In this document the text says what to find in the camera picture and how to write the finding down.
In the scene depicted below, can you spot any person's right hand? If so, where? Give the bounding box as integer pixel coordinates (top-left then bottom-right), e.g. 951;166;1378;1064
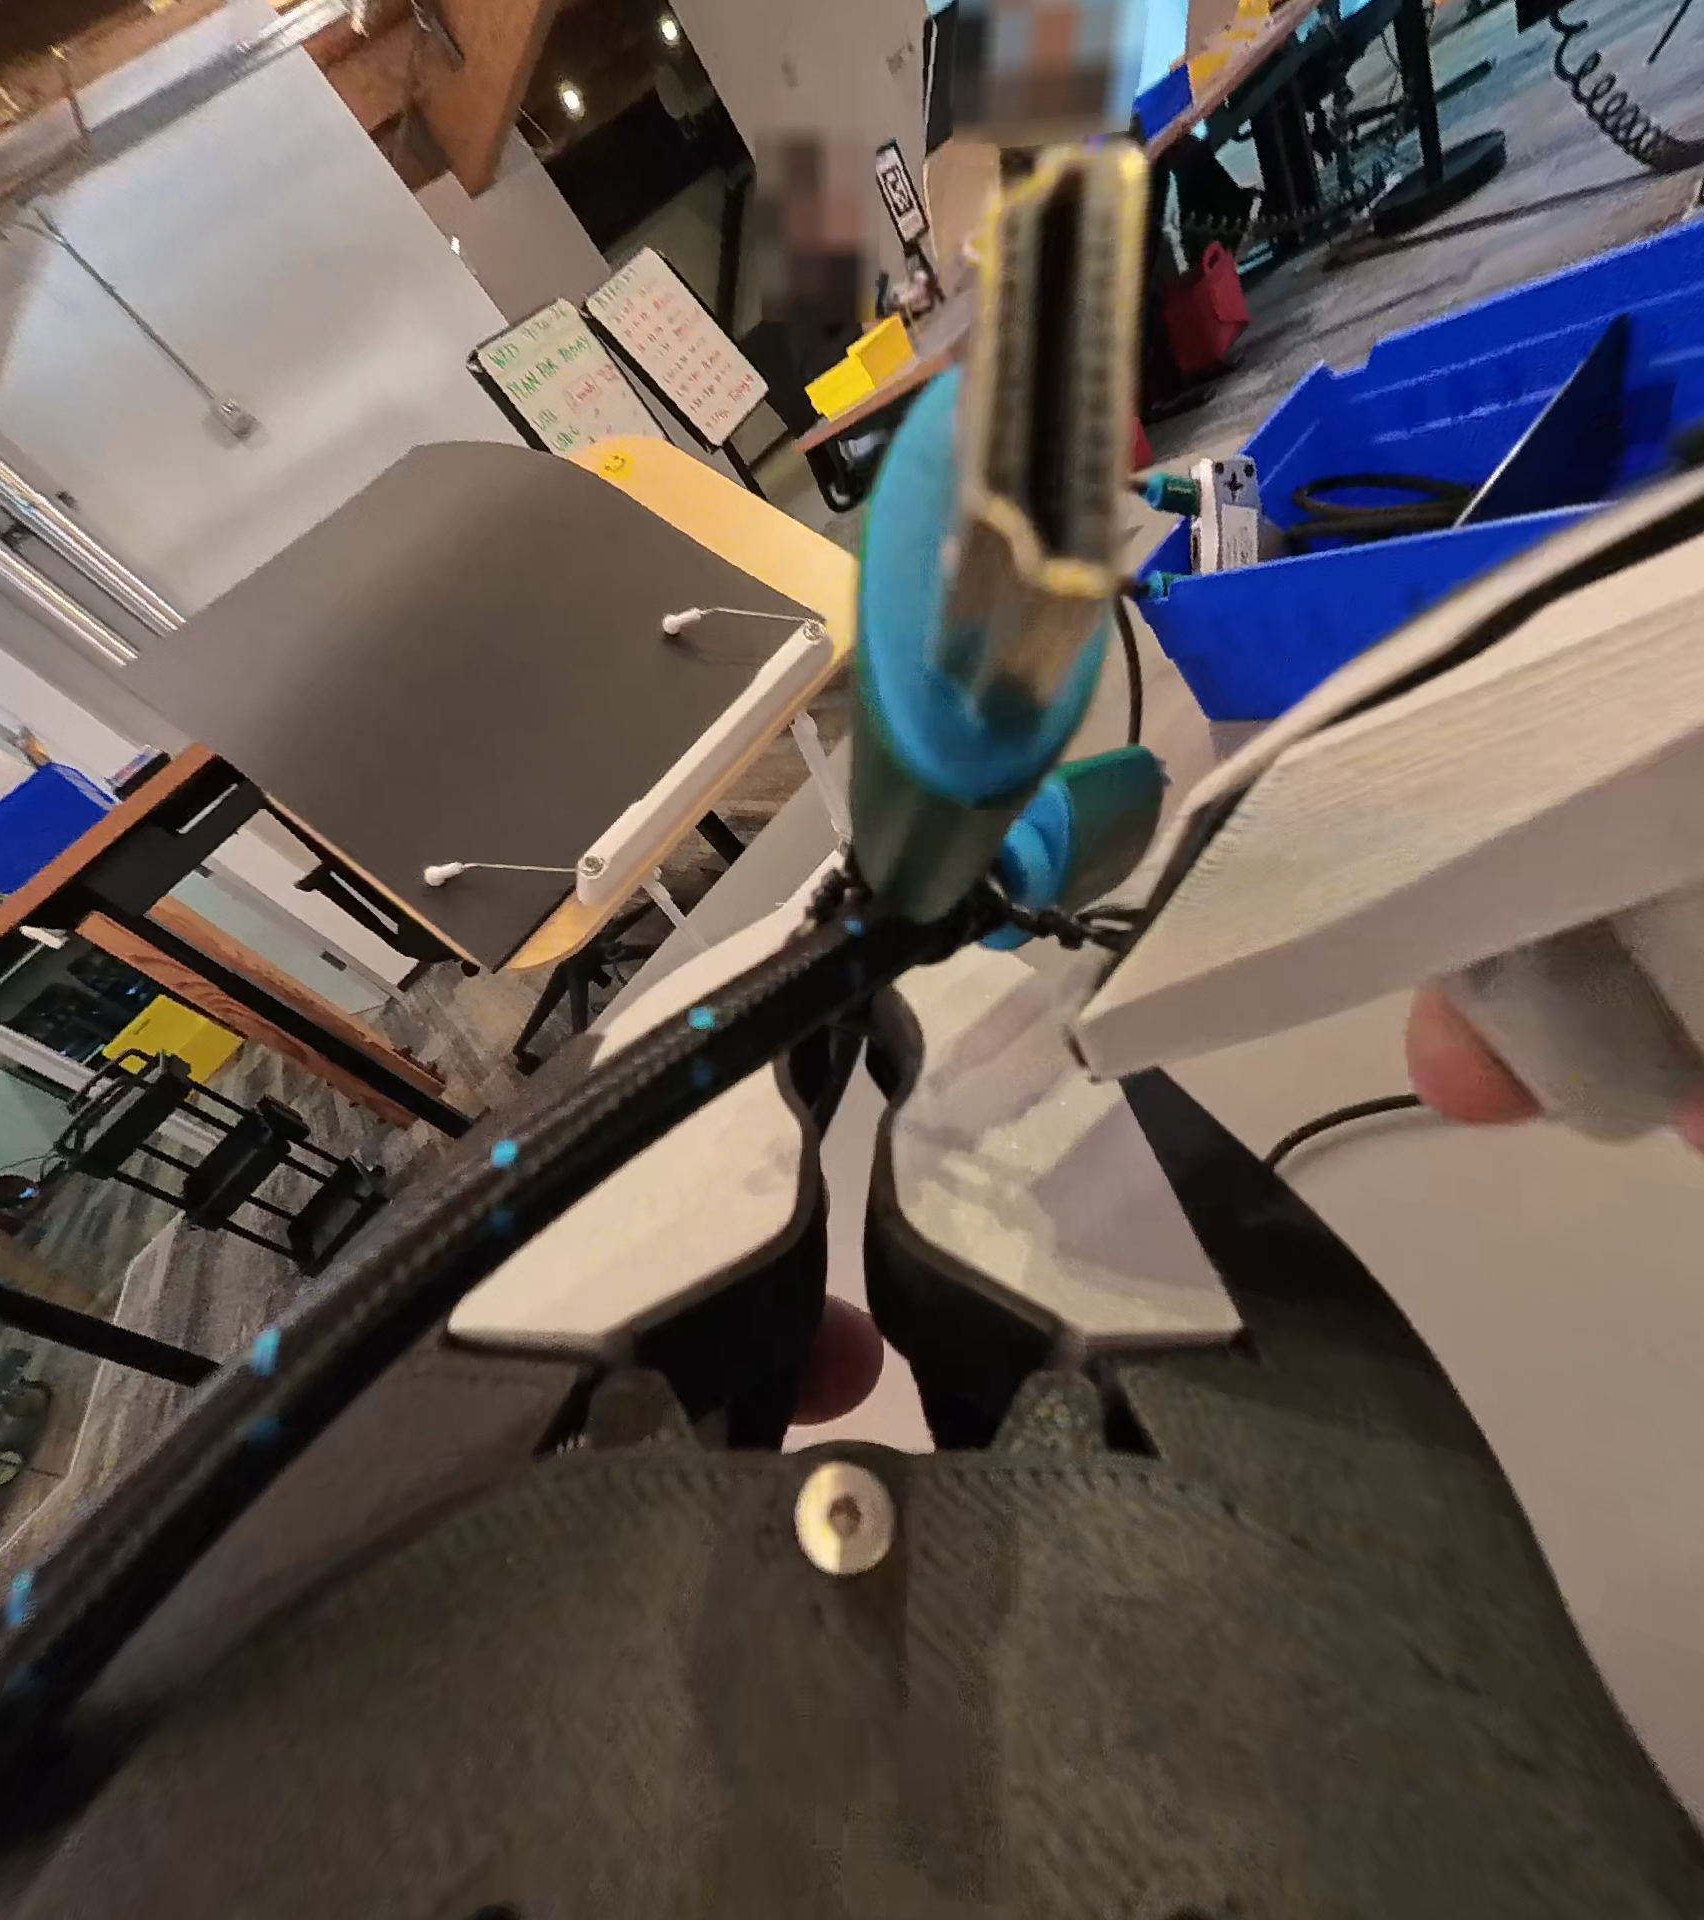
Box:
1403;979;1704;1190

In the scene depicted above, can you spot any whiteboard with green writing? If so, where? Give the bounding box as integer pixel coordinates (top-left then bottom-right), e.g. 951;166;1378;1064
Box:
468;297;666;460

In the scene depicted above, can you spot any whiteboard with red writing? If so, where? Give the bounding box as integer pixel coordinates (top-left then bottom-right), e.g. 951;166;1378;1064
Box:
584;246;772;451

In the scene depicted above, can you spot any white bar with cords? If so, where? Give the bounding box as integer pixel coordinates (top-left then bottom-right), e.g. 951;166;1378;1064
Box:
423;605;841;910

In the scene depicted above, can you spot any desk with black legs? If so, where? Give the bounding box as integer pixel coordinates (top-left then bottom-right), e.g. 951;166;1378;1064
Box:
1135;0;1506;280

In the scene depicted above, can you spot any red bag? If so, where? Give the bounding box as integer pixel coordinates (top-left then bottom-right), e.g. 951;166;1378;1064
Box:
1164;241;1251;380

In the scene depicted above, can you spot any wooden table with black legs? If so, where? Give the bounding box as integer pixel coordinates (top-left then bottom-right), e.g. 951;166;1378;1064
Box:
0;744;480;1143

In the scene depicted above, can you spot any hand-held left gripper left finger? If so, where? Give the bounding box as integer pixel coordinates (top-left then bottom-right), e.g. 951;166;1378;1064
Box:
445;931;884;1450

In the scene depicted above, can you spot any white hdmi port adapter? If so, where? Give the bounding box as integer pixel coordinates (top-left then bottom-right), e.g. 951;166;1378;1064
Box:
1188;455;1265;576

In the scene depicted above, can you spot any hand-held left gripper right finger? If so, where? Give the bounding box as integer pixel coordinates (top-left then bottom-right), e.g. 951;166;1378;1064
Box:
857;982;1247;1450

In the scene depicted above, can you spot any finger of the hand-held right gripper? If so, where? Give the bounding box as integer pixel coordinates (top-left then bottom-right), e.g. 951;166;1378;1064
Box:
1069;403;1704;1086

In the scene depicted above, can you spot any metal wall conduit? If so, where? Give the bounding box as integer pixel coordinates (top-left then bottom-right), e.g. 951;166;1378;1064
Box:
34;210;261;444

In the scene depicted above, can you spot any black spiral cord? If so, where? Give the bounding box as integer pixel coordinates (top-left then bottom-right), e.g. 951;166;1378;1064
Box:
1548;0;1704;171

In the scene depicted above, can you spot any small yellow crate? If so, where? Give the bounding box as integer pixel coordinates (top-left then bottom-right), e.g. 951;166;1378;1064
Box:
102;992;245;1086

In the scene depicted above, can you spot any black utility cart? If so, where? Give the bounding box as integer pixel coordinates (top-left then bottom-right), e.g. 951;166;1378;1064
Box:
47;1051;389;1279

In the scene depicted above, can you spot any blue plastic bin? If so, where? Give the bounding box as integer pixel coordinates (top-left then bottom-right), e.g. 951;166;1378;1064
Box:
1128;180;1704;721

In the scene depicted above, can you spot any dark flat tablet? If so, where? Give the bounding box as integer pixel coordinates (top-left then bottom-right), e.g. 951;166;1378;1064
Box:
1451;314;1633;531

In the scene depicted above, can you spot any yellow plastic bin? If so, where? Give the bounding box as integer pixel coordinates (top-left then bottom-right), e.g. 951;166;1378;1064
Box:
803;314;913;423

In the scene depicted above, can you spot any thin black cable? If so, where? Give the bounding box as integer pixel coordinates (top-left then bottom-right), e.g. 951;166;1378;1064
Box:
1264;1093;1428;1176

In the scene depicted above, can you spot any black board with wooden edge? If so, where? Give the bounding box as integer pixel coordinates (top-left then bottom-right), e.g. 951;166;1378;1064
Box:
115;435;862;979

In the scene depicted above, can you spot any black coiled cable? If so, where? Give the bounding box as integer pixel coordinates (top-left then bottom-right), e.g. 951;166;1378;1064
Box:
1277;473;1476;554

